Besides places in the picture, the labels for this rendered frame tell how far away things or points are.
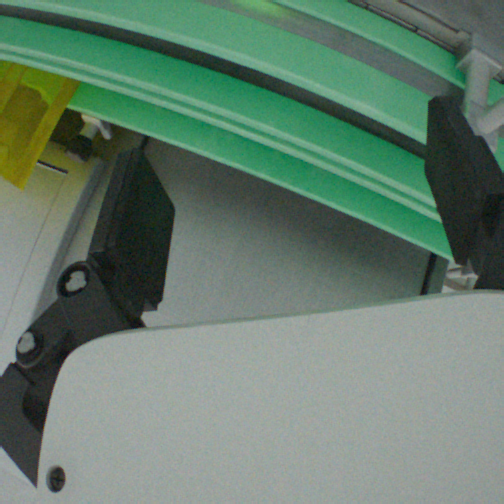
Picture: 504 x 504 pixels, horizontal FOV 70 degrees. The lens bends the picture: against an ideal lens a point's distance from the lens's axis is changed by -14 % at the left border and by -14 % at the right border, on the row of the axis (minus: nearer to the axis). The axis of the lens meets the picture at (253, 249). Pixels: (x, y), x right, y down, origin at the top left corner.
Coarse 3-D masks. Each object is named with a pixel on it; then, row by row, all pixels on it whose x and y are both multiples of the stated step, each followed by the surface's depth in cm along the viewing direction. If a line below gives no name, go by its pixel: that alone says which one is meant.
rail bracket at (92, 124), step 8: (88, 120) 39; (96, 120) 39; (104, 120) 39; (88, 128) 39; (96, 128) 40; (104, 128) 40; (80, 136) 38; (88, 136) 39; (104, 136) 45; (72, 144) 38; (80, 144) 38; (88, 144) 39; (64, 152) 39; (72, 152) 38; (80, 152) 38; (88, 152) 39; (80, 160) 39
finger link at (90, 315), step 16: (64, 272) 10; (80, 272) 10; (96, 272) 10; (64, 288) 10; (80, 288) 9; (96, 288) 9; (64, 304) 9; (80, 304) 9; (96, 304) 9; (112, 304) 9; (80, 320) 9; (96, 320) 9; (112, 320) 9; (80, 336) 8; (96, 336) 8
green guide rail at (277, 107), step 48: (0, 48) 29; (48, 48) 28; (96, 48) 29; (144, 48) 29; (192, 48) 30; (192, 96) 29; (240, 96) 29; (288, 96) 30; (336, 144) 30; (384, 144) 30
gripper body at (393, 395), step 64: (256, 320) 7; (320, 320) 7; (384, 320) 6; (448, 320) 6; (64, 384) 7; (128, 384) 7; (192, 384) 6; (256, 384) 6; (320, 384) 6; (384, 384) 6; (448, 384) 5; (64, 448) 6; (128, 448) 6; (192, 448) 6; (256, 448) 5; (320, 448) 5; (384, 448) 5; (448, 448) 5
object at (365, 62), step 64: (0, 0) 21; (64, 0) 21; (128, 0) 22; (192, 0) 22; (256, 0) 23; (320, 0) 23; (256, 64) 22; (320, 64) 22; (384, 64) 23; (448, 64) 24
